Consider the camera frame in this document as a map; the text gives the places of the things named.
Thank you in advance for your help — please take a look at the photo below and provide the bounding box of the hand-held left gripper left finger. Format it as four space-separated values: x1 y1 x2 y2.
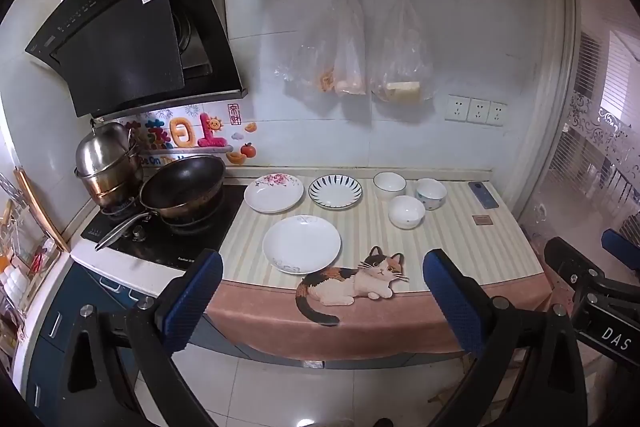
59 248 224 427

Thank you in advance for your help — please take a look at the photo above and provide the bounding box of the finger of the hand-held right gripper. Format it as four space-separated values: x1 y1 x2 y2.
601 228 640 265
544 237 608 303

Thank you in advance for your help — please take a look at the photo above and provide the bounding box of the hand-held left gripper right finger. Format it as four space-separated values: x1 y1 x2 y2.
422 248 592 427

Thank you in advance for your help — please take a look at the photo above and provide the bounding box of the small print white bowl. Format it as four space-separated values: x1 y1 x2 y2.
388 195 426 229

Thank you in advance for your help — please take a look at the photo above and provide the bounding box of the blue patterned white bowl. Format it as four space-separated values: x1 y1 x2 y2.
415 178 448 211

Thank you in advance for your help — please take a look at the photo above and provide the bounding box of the plain white plate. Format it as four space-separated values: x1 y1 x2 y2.
262 215 342 275

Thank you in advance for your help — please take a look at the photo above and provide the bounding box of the pink floral white plate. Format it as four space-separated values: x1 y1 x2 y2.
243 173 305 214

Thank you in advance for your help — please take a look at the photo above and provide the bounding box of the black rimmed white bowl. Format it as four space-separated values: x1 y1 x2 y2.
373 171 407 201

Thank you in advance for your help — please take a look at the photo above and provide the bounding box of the blue striped white plate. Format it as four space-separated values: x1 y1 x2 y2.
308 174 363 210

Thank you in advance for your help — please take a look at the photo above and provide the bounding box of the patterned glass sliding door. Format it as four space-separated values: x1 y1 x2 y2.
520 0 640 268

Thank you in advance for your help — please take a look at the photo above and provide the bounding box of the blue smartphone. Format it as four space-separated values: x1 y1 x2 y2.
468 181 500 210

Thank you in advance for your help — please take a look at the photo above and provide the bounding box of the black wok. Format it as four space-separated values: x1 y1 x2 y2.
95 155 227 252

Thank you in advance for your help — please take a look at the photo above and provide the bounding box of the striped cat table mat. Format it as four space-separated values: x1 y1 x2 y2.
205 179 553 363

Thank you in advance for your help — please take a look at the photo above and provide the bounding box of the stainless steel steamer pot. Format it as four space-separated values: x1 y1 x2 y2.
75 122 146 210

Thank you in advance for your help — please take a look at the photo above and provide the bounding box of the wooden cutting board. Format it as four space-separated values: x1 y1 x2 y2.
14 168 71 253

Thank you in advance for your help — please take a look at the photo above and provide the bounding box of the pale yellow food block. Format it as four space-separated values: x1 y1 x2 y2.
386 82 420 100

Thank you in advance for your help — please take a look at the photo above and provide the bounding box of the clear plastic bag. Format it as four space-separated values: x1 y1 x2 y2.
369 0 435 104
274 0 346 95
332 0 368 96

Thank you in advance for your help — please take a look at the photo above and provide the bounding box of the black range hood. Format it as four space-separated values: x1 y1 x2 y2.
25 0 249 120

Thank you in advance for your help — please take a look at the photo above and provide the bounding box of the colourful wall sticker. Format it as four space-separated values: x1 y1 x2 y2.
125 104 258 168

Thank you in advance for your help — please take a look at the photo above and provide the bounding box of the wire dish rack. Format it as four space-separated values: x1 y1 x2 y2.
0 172 66 358

